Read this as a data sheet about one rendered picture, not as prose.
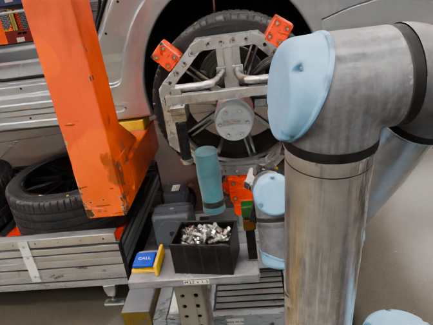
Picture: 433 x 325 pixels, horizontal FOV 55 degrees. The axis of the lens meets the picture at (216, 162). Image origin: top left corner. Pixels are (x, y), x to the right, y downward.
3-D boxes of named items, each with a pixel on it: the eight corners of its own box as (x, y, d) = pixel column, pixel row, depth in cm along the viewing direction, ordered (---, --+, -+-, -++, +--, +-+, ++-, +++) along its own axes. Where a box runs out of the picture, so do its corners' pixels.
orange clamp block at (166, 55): (183, 53, 154) (164, 38, 152) (181, 57, 147) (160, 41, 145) (173, 68, 157) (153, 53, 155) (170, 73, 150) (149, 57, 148)
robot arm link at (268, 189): (256, 221, 92) (250, 177, 91) (253, 212, 104) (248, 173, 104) (299, 216, 91) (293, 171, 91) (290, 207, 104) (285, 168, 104)
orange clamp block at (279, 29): (279, 46, 151) (292, 22, 147) (280, 49, 144) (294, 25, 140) (262, 36, 150) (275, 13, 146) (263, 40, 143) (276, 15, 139)
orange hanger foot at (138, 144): (160, 147, 222) (147, 84, 208) (137, 195, 174) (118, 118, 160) (129, 150, 224) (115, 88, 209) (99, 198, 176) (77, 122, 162)
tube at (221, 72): (227, 76, 150) (223, 46, 145) (225, 90, 132) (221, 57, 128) (180, 82, 152) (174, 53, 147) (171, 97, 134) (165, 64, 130)
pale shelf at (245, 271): (258, 249, 147) (258, 242, 145) (259, 282, 131) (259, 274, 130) (140, 257, 151) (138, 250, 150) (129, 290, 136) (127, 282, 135)
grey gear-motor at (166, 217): (208, 224, 228) (198, 167, 213) (201, 276, 190) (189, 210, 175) (176, 227, 230) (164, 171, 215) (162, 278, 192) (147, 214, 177)
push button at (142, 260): (157, 256, 145) (156, 251, 144) (153, 269, 138) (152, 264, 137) (138, 257, 145) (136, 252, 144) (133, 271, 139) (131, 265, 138)
